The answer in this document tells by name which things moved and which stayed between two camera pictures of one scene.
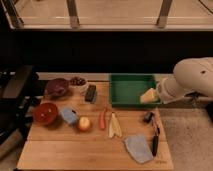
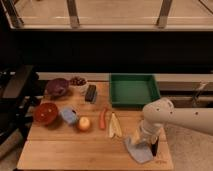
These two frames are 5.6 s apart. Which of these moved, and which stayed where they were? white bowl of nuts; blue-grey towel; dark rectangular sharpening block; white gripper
Moved: white gripper
Stayed: dark rectangular sharpening block; white bowl of nuts; blue-grey towel
